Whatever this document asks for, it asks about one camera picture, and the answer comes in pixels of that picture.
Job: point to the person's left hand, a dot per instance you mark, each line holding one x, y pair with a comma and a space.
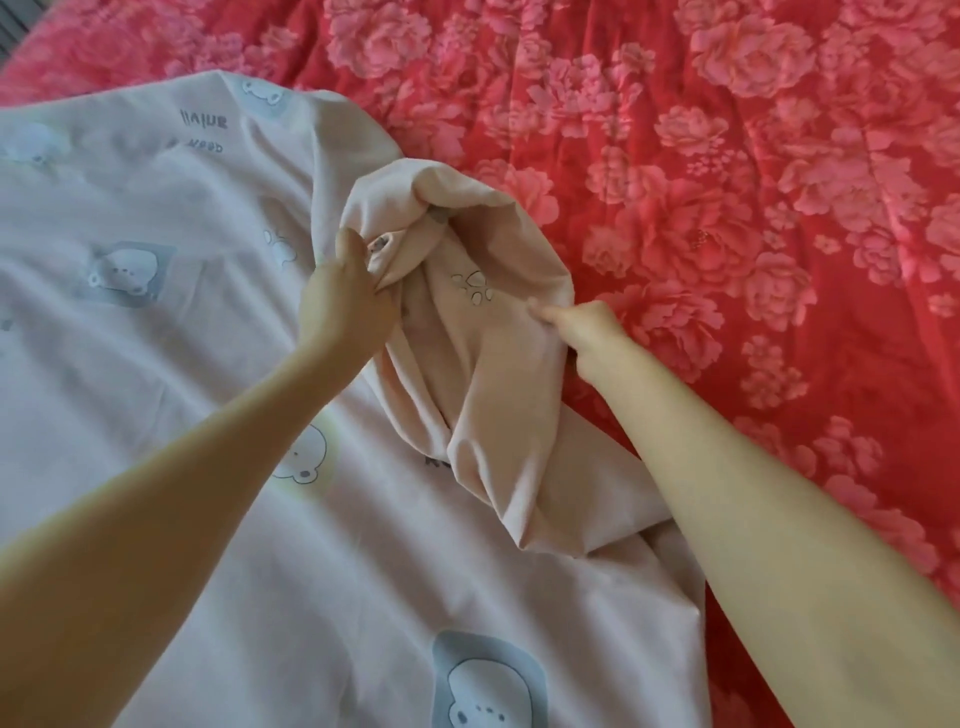
345, 308

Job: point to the person's right hand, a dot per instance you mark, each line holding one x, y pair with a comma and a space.
588, 338

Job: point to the pink bear print bedsheet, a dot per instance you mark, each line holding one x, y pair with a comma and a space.
180, 375

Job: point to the person's left forearm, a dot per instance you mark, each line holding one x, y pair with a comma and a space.
150, 540

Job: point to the person's right forearm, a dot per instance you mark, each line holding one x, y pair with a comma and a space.
795, 555

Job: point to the red floral mattress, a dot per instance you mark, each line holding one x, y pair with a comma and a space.
780, 180

